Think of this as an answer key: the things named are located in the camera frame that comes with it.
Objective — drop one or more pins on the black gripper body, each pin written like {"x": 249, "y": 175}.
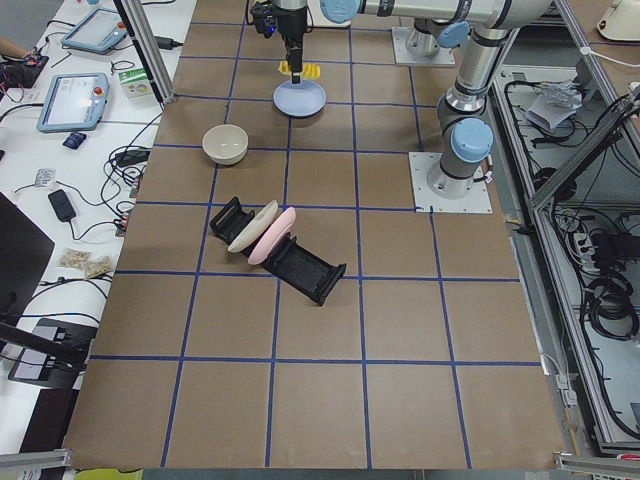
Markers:
{"x": 292, "y": 26}

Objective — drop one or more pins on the striped bread loaf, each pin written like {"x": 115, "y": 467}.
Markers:
{"x": 310, "y": 71}

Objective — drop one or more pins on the blue plate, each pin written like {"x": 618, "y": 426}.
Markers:
{"x": 299, "y": 100}

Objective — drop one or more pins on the cream plate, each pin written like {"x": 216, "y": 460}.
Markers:
{"x": 255, "y": 228}

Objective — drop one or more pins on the pink plate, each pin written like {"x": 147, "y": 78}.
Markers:
{"x": 272, "y": 236}

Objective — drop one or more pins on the white bowl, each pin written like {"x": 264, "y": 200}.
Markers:
{"x": 225, "y": 144}

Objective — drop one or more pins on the black power adapter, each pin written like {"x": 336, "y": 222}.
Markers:
{"x": 167, "y": 43}

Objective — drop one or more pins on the green white carton box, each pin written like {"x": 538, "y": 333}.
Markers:
{"x": 134, "y": 83}

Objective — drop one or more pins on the teach pendant tablet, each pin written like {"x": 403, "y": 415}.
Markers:
{"x": 74, "y": 103}
{"x": 99, "y": 32}

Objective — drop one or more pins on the black phone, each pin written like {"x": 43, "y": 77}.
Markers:
{"x": 62, "y": 205}

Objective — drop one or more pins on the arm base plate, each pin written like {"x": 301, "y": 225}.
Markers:
{"x": 414, "y": 48}
{"x": 470, "y": 200}

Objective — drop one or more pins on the aluminium frame post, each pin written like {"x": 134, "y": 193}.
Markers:
{"x": 139, "y": 30}

